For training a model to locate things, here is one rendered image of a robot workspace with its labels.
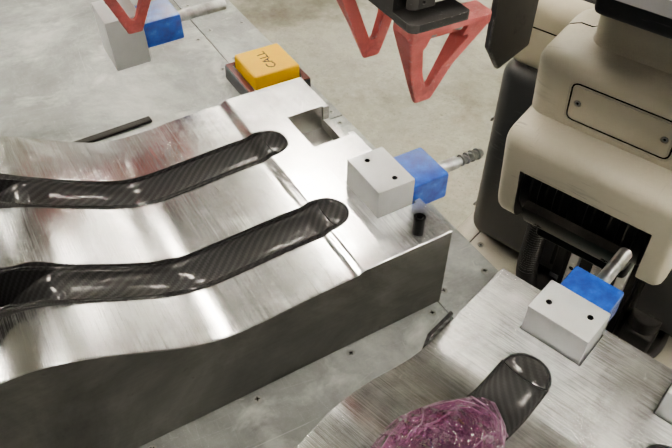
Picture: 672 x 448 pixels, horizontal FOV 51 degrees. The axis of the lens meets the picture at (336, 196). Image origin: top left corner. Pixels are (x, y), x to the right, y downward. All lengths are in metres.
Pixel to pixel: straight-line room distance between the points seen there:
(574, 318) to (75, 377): 0.35
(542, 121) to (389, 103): 1.42
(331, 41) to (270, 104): 1.87
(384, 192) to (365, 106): 1.68
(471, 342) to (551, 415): 0.08
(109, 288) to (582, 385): 0.35
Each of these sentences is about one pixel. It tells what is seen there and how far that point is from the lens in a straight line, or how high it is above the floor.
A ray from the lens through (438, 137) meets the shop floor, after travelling 2.14.
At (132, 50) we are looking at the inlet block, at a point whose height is 0.92.
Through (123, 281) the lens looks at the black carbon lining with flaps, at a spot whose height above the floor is 0.90.
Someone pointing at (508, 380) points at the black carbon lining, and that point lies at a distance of 0.55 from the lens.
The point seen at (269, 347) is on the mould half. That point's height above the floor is 0.85.
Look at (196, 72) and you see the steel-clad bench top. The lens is 0.93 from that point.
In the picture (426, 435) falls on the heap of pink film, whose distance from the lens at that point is 0.45.
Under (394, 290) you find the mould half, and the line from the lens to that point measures 0.59.
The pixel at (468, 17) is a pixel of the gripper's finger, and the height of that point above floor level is 1.08.
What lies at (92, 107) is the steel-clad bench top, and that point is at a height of 0.80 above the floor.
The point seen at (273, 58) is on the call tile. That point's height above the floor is 0.84.
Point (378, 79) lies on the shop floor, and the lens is 2.37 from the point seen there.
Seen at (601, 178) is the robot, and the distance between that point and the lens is 0.83.
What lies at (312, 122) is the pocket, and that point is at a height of 0.87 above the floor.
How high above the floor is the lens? 1.30
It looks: 43 degrees down
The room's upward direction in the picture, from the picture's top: 1 degrees clockwise
